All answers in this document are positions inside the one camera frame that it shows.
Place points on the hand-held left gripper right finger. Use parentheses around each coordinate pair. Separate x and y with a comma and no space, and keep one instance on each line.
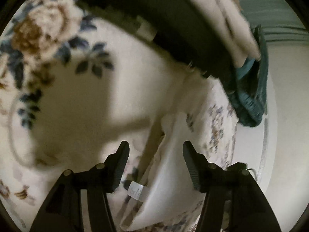
(193,166)

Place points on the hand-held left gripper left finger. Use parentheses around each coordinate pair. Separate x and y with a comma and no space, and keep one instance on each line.
(118,169)

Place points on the white t-shirt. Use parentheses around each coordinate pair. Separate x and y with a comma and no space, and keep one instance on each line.
(164,174)

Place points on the white headboard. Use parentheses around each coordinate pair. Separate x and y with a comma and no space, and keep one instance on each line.
(253,149)

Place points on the dark green folded blanket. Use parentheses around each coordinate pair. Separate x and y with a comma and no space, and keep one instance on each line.
(251,96)

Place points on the dark folded garment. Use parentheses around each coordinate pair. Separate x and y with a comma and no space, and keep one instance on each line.
(169,21)

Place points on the beige folded garment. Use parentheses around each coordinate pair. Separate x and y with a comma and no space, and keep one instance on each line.
(231,24)

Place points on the floral bedspread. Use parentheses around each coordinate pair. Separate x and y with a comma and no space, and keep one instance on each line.
(29,36)

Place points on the teal striped curtain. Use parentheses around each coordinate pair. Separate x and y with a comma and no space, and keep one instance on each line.
(265,9)

